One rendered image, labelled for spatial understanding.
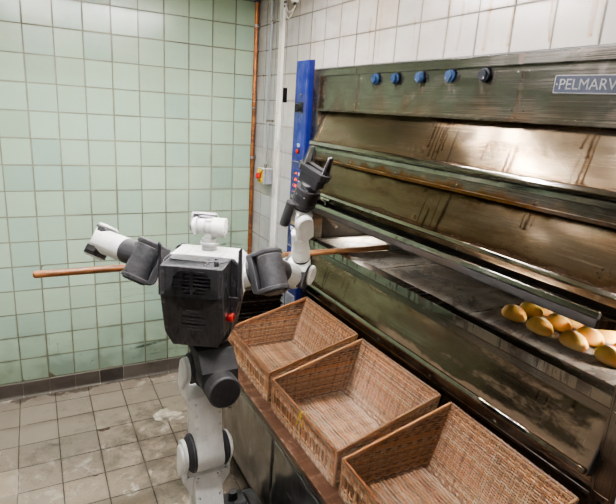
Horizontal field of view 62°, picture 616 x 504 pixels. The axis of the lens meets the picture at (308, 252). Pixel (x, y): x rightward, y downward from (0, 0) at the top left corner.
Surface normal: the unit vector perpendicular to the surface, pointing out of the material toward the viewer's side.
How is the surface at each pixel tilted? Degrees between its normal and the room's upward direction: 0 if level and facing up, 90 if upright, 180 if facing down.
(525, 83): 90
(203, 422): 79
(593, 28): 90
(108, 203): 90
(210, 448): 65
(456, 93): 90
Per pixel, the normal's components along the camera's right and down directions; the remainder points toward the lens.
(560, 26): -0.89, 0.07
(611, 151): -0.81, -0.26
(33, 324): 0.46, 0.26
